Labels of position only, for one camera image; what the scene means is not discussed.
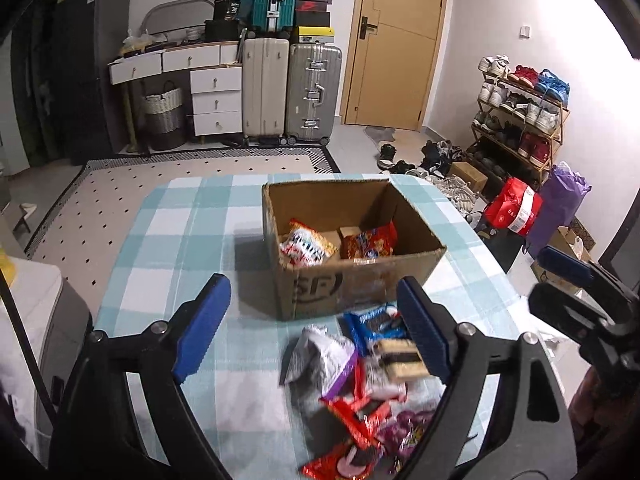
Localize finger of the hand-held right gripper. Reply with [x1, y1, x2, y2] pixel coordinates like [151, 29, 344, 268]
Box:
[537, 246, 598, 291]
[528, 282, 603, 347]

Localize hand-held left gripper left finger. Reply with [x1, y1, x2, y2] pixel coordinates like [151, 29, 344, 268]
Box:
[47, 274, 233, 480]

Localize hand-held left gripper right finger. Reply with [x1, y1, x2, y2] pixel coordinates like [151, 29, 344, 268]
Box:
[395, 277, 576, 480]

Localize red white snack packet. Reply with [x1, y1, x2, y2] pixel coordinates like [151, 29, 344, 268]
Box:
[320, 394, 392, 453]

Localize brown cardboard box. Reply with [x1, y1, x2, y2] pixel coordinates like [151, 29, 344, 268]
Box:
[262, 178, 447, 322]

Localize person's right forearm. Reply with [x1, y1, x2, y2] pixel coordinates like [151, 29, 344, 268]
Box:
[567, 360, 640, 461]

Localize printed cardboard carton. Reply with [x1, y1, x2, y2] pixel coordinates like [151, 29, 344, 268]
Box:
[531, 216, 597, 283]

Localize clear wrapped sandwich cookie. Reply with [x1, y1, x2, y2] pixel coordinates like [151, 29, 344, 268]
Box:
[374, 339, 431, 380]

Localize blue cookie packet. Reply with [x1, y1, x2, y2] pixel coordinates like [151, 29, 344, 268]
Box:
[344, 306, 407, 357]

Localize purple fabric bag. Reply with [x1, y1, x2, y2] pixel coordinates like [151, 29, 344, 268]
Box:
[522, 161, 592, 262]

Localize pink white snack packet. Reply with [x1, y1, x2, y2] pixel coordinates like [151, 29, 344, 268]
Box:
[359, 359, 410, 402]

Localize red shopping bag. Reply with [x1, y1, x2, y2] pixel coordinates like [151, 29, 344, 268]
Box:
[483, 177, 544, 239]

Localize blue white checked tablecloth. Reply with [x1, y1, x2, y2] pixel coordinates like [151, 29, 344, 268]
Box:
[94, 172, 566, 480]

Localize purple candy packet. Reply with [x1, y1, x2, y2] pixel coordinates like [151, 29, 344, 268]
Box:
[379, 409, 437, 463]

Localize red cookie packet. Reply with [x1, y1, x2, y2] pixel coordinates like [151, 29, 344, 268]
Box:
[341, 221, 399, 262]

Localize wooden shoe rack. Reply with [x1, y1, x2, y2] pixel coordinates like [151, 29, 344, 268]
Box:
[471, 72, 572, 187]

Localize white purple snack packet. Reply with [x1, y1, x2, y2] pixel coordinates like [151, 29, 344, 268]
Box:
[279, 325, 359, 397]

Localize brown shoe box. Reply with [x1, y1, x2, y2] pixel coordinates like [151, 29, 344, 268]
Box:
[449, 161, 489, 194]

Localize white red noodle packet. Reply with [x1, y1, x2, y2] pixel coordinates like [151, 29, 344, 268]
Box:
[277, 218, 337, 269]

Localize red pink snack packet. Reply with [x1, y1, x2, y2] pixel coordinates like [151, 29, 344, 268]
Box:
[301, 442, 383, 480]

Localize grey white appliance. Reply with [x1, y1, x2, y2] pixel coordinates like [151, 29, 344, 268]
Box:
[0, 255, 95, 466]

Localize beige dotted rug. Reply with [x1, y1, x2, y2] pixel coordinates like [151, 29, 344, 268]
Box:
[25, 146, 342, 311]

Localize pile of scattered shoes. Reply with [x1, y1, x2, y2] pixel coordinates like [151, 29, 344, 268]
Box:
[376, 140, 493, 233]

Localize rows of assorted shoes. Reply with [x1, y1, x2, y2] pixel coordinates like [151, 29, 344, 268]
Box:
[472, 54, 572, 168]

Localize grey door mat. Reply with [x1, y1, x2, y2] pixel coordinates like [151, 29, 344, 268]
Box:
[363, 125, 397, 145]

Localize woven laundry basket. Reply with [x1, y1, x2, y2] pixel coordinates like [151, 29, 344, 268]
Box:
[144, 80, 187, 152]

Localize white drawer dresser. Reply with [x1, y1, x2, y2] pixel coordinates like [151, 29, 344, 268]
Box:
[108, 40, 245, 147]

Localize beige suitcase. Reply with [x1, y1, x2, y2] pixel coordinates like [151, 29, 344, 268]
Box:
[242, 36, 291, 147]

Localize silver suitcase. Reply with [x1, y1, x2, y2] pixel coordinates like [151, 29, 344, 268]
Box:
[285, 42, 344, 147]

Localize wooden door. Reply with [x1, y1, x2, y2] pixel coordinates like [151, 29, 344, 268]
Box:
[339, 0, 452, 134]

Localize black refrigerator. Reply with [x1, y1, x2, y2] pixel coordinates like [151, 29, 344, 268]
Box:
[54, 0, 132, 167]

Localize black storage box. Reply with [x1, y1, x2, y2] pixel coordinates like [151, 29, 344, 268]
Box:
[204, 19, 247, 42]

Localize yellow black shoe box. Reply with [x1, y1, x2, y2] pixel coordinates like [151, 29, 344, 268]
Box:
[291, 26, 336, 45]

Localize grey arched mirror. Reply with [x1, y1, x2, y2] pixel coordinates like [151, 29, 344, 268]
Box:
[140, 0, 217, 37]

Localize black labelled bag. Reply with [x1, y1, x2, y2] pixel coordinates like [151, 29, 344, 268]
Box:
[213, 0, 242, 22]

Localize stack of black shoe boxes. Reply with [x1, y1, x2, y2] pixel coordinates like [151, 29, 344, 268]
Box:
[294, 0, 333, 28]

